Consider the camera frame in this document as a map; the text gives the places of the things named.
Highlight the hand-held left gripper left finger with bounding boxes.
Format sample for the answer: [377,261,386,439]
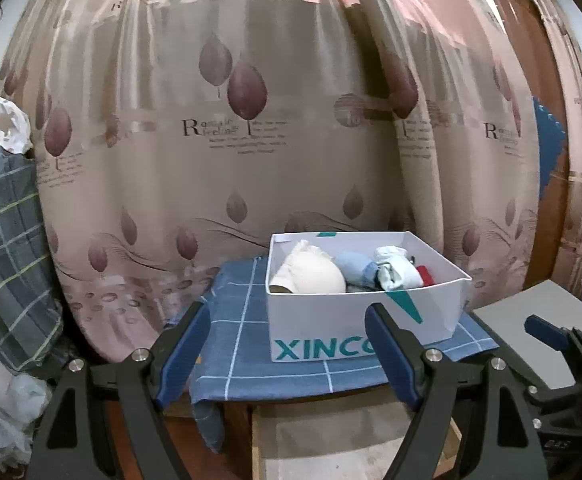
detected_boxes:
[31,301,212,480]

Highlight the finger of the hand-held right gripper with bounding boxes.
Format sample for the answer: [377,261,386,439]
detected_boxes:
[523,314,582,357]

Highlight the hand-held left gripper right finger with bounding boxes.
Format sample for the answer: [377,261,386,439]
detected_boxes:
[365,302,552,480]

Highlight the white shoe box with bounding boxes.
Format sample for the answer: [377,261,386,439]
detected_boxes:
[265,231,473,363]

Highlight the white mint underwear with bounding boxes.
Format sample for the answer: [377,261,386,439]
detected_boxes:
[373,245,424,291]

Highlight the white bra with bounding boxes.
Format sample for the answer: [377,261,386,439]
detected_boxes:
[269,240,348,295]

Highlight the grey mattress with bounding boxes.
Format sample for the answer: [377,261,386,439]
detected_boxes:
[472,279,582,396]

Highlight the blue checked cloth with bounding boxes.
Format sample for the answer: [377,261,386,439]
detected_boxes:
[171,255,499,453]

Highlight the wooden door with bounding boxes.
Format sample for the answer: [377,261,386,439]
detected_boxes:
[476,0,582,291]

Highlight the wooden nightstand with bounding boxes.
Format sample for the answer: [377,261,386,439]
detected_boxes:
[163,387,466,480]

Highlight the leaf print beige curtain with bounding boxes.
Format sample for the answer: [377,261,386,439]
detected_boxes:
[351,0,546,311]
[0,0,416,366]

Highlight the translucent white plastic bag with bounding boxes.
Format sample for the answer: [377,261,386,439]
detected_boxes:
[0,340,52,471]

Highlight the blue foam mat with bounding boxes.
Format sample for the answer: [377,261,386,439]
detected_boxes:
[531,95,569,198]

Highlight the grey plaid bedding bundle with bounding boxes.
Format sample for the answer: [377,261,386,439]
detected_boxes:
[0,147,66,376]

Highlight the white crumpled cloth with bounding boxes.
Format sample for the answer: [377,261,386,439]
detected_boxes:
[0,97,34,156]

